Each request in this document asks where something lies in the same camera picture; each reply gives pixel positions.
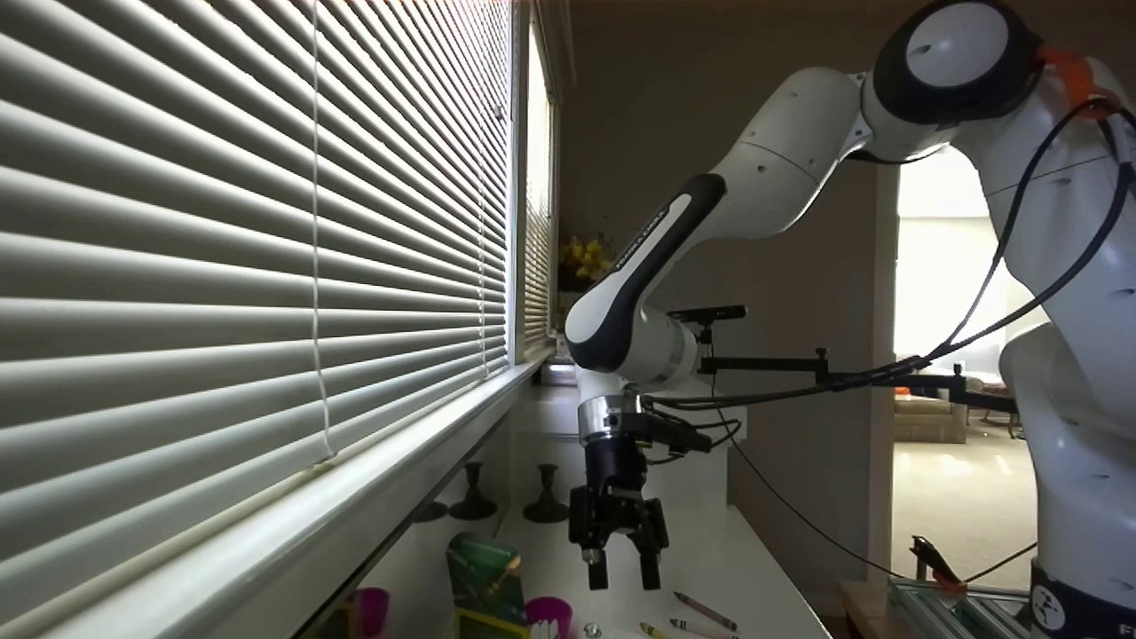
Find black candlestick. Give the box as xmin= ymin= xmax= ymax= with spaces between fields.
xmin=449 ymin=458 xmax=499 ymax=526
xmin=523 ymin=458 xmax=575 ymax=530

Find red handled clamp tool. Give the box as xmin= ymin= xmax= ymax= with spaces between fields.
xmin=905 ymin=533 xmax=968 ymax=600

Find large white window blinds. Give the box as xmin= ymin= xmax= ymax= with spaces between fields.
xmin=0 ymin=0 xmax=520 ymax=597

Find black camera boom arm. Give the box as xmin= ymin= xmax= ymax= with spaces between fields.
xmin=692 ymin=320 xmax=1021 ymax=419

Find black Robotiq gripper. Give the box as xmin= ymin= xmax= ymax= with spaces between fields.
xmin=566 ymin=435 xmax=675 ymax=594

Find yellow flowers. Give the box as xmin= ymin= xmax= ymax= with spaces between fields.
xmin=557 ymin=232 xmax=619 ymax=293

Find magenta plastic cup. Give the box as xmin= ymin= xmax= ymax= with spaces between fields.
xmin=524 ymin=594 xmax=579 ymax=639

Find white window sill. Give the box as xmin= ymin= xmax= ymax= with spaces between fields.
xmin=31 ymin=341 xmax=566 ymax=639

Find black stereo camera bar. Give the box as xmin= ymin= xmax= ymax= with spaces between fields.
xmin=666 ymin=303 xmax=750 ymax=331

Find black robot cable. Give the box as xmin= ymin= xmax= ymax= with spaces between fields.
xmin=644 ymin=100 xmax=1136 ymax=419

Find brown low furniture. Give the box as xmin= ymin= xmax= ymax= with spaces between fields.
xmin=890 ymin=395 xmax=974 ymax=446

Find white blind pull cord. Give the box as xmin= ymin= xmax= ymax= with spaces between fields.
xmin=305 ymin=0 xmax=341 ymax=462

